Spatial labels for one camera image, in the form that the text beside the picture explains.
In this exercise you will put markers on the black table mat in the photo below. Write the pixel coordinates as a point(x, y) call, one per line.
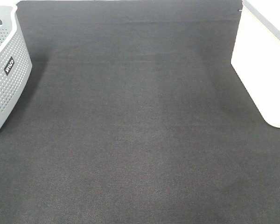
point(133, 114)

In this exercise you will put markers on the white plastic storage bin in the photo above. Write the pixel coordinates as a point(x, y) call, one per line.
point(256, 56)

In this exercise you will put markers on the grey perforated laundry basket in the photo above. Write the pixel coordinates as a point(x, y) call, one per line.
point(15, 62)

